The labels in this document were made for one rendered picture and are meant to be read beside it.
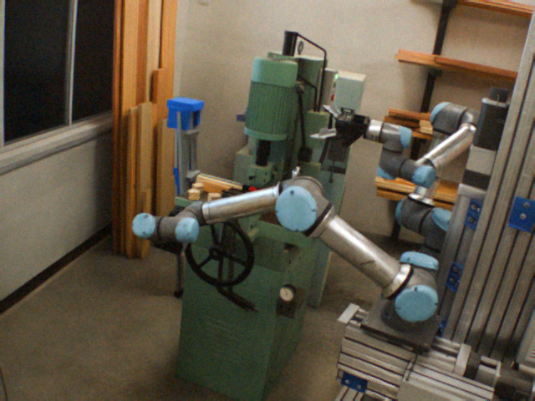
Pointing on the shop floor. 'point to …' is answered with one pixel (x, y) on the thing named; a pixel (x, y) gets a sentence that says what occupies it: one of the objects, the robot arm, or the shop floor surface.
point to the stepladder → (184, 156)
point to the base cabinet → (240, 327)
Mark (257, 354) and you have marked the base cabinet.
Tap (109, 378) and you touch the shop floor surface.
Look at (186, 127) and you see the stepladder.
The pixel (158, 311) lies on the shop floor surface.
